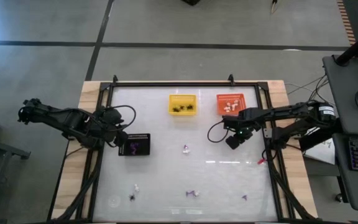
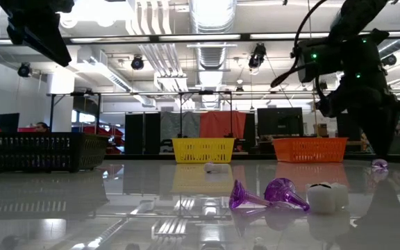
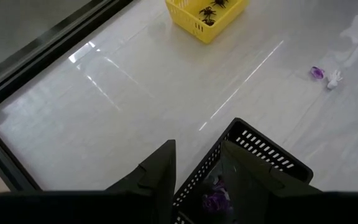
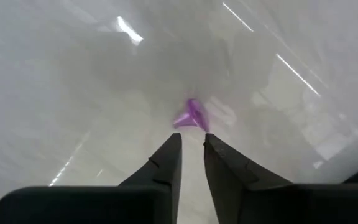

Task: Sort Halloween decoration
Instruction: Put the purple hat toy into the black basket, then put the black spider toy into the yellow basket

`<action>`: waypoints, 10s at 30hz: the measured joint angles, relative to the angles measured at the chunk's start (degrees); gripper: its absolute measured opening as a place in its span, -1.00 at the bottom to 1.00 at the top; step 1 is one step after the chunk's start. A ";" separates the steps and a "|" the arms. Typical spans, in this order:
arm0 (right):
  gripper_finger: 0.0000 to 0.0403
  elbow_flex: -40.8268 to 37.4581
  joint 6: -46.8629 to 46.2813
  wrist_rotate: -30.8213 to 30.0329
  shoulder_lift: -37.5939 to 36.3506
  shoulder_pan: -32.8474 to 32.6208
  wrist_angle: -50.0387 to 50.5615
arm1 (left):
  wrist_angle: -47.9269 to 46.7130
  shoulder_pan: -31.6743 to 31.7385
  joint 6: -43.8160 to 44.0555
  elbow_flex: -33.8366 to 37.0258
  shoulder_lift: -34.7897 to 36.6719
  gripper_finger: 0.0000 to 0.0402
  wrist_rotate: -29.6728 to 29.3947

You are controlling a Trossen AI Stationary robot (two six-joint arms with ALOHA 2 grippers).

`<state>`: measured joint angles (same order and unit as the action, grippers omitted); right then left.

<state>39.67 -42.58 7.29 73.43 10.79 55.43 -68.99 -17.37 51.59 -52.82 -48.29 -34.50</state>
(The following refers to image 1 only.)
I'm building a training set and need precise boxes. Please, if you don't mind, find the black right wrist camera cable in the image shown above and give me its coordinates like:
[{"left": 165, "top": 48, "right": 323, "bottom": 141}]
[{"left": 206, "top": 119, "right": 229, "bottom": 144}]

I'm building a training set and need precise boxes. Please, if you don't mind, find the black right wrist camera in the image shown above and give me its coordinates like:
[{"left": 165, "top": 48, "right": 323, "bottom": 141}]
[{"left": 225, "top": 136, "right": 242, "bottom": 151}]

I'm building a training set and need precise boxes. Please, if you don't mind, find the black desk support bar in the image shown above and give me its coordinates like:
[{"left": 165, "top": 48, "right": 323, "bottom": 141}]
[{"left": 299, "top": 123, "right": 343, "bottom": 152}]

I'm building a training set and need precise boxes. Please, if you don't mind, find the black left wrist camera cable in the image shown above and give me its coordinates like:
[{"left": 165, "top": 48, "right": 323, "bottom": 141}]
[{"left": 103, "top": 105, "right": 137, "bottom": 149}]

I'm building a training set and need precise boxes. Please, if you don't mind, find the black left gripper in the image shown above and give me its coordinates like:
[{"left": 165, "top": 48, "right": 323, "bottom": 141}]
[{"left": 93, "top": 106, "right": 127, "bottom": 144}]

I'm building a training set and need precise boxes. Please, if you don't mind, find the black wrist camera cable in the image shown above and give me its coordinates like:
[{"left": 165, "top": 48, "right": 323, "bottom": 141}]
[
  {"left": 103, "top": 105, "right": 137, "bottom": 149},
  {"left": 206, "top": 119, "right": 229, "bottom": 144}
]

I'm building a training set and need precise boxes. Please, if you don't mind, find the black aluminium rig frame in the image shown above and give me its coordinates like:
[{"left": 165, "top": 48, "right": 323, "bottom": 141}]
[{"left": 47, "top": 73, "right": 318, "bottom": 224}]

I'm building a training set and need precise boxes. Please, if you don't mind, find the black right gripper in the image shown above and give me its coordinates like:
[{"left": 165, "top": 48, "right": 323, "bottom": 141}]
[{"left": 222, "top": 108, "right": 262, "bottom": 139}]

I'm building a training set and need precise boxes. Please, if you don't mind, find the yellow plastic basket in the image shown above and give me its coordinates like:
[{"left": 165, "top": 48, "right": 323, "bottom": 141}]
[{"left": 168, "top": 94, "right": 198, "bottom": 117}]

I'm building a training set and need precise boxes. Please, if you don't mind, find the black plastic basket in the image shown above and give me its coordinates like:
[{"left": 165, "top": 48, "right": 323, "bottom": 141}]
[{"left": 119, "top": 133, "right": 152, "bottom": 157}]

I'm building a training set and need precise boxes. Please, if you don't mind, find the white paper sheet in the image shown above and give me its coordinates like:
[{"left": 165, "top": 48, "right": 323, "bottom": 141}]
[{"left": 303, "top": 129, "right": 337, "bottom": 166}]

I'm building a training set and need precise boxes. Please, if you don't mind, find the orange plastic basket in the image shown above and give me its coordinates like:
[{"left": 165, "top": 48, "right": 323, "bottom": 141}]
[{"left": 216, "top": 93, "right": 248, "bottom": 116}]

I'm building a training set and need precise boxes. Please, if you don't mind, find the black diagonal pole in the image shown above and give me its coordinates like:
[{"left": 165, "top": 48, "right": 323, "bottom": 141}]
[{"left": 334, "top": 24, "right": 358, "bottom": 67}]

